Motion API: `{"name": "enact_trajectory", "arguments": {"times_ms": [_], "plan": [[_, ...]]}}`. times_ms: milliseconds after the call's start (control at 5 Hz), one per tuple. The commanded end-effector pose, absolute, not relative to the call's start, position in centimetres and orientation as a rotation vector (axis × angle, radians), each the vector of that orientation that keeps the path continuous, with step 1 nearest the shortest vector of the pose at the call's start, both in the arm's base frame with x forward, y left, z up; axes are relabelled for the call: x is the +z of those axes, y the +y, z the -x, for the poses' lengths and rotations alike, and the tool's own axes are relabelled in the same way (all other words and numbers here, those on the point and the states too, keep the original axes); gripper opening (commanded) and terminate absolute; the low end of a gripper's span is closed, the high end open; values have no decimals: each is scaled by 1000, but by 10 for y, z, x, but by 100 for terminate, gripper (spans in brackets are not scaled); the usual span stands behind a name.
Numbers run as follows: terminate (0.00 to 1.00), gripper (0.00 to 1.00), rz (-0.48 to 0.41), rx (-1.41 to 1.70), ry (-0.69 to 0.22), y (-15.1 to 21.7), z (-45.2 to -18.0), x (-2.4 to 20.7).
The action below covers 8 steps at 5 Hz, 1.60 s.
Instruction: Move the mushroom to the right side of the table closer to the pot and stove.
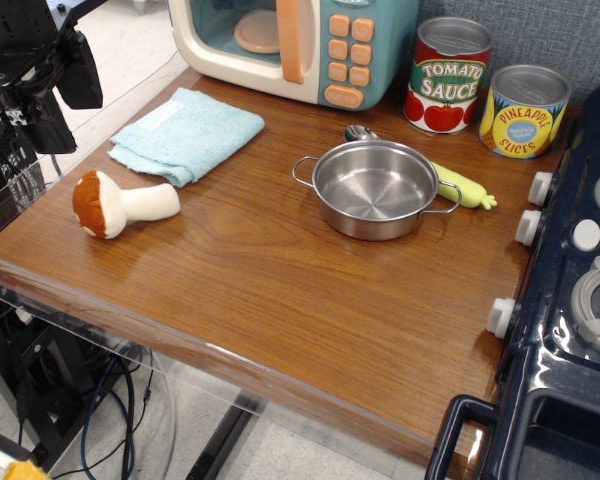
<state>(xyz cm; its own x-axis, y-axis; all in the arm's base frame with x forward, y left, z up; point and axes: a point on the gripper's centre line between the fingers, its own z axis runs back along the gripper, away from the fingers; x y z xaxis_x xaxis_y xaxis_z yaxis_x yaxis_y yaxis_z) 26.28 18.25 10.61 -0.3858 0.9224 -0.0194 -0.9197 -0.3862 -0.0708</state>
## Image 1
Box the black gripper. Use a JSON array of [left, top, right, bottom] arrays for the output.
[[0, 31, 103, 154]]

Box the plush brown white mushroom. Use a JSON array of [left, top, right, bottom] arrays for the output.
[[72, 170, 180, 239]]

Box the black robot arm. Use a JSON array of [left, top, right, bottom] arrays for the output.
[[0, 1, 103, 154]]

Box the stainless steel pot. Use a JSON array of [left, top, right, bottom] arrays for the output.
[[292, 140, 462, 241]]

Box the dark blue toy stove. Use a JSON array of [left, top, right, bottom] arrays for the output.
[[426, 87, 600, 479]]

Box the light blue folded cloth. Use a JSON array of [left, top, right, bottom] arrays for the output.
[[109, 88, 265, 187]]

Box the toy microwave teal cream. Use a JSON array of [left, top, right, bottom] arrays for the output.
[[168, 0, 419, 111]]

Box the tomato sauce can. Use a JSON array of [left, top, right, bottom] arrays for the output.
[[404, 16, 493, 134]]

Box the pineapple slices can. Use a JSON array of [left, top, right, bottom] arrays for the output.
[[479, 64, 572, 160]]

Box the blue cable under table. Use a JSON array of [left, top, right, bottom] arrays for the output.
[[79, 357, 136, 480]]

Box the black table leg frame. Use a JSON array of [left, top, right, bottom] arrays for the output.
[[185, 391, 265, 480]]

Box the black cable under table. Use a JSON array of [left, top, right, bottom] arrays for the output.
[[49, 349, 156, 480]]

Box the green handled metal spoon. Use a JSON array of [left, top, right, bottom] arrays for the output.
[[344, 125, 498, 210]]

